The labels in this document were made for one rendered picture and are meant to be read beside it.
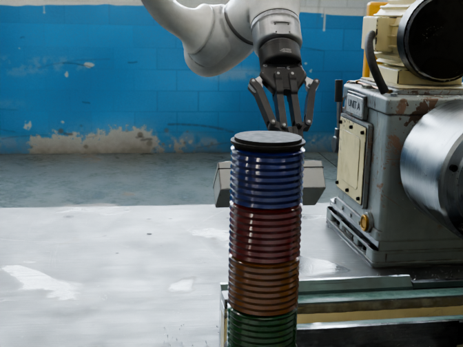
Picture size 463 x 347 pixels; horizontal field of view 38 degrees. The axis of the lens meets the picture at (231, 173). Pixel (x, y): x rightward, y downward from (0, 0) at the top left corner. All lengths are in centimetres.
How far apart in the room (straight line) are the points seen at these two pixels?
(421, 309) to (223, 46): 62
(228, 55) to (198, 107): 510
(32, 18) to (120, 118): 118
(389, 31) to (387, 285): 66
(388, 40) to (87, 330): 87
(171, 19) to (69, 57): 513
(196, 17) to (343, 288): 60
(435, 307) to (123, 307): 54
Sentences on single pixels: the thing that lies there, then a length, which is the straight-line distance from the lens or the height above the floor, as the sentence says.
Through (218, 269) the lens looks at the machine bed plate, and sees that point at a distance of 139.
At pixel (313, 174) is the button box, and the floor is 107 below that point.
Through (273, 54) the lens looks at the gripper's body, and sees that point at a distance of 118.
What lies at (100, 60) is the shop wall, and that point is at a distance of 638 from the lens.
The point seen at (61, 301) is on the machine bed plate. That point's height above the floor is 80.
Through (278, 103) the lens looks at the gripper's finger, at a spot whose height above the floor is 117.
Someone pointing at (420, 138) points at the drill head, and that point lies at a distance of 129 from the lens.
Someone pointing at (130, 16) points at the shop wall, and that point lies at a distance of 635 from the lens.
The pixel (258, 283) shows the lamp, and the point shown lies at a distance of 54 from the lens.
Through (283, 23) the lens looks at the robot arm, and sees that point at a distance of 122.
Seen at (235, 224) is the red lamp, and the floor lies 115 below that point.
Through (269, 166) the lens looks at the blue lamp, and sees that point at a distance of 51.
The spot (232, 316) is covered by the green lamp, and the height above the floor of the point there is 107.
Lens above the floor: 131
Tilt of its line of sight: 13 degrees down
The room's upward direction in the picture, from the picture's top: 1 degrees clockwise
